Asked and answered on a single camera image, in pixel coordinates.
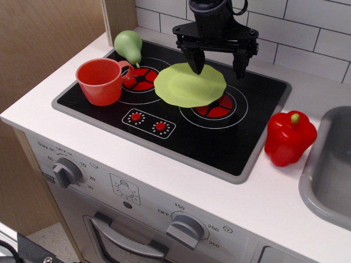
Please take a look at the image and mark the green toy pear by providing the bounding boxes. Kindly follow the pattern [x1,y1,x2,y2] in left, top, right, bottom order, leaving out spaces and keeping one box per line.
[114,30,143,68]

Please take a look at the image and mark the grey toy sink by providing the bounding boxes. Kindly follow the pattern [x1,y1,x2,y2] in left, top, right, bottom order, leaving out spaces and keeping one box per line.
[299,106,350,230]

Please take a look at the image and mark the red plastic cup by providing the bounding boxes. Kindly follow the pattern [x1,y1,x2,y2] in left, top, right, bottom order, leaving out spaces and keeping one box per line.
[76,58,134,106]

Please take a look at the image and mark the black toy stovetop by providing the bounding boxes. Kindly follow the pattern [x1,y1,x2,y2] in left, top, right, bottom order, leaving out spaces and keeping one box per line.
[52,41,291,184]

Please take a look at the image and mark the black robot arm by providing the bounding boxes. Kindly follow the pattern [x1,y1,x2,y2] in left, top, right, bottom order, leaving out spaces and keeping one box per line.
[172,1,259,79]

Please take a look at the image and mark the red left stove button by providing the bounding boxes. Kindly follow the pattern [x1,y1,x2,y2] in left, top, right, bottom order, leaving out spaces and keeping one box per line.
[131,112,141,122]

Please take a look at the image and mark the red toy bell pepper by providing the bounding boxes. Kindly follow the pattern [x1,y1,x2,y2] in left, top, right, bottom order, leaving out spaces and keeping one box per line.
[264,111,318,167]

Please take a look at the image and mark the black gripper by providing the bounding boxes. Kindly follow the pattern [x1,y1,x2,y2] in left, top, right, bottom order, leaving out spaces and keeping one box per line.
[172,21,258,79]

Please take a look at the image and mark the red right stove button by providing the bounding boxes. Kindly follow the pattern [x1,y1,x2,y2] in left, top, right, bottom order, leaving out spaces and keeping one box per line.
[155,122,167,132]

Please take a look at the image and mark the grey temperature knob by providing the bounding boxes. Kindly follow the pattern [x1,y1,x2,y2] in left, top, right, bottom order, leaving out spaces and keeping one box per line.
[166,213,205,250]

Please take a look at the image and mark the grey timer knob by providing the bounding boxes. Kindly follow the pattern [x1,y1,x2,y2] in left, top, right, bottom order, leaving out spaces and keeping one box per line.
[53,158,82,188]

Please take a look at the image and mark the green plastic plate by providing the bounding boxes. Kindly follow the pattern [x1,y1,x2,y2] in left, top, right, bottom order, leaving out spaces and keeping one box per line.
[154,62,227,108]

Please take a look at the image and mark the grey oven door handle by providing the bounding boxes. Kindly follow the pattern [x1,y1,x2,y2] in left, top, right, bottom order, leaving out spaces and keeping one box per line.
[91,212,169,260]

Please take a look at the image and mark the red stove button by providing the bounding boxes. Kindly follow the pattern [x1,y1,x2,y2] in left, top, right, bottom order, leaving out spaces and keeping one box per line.
[155,122,167,132]
[131,112,141,122]

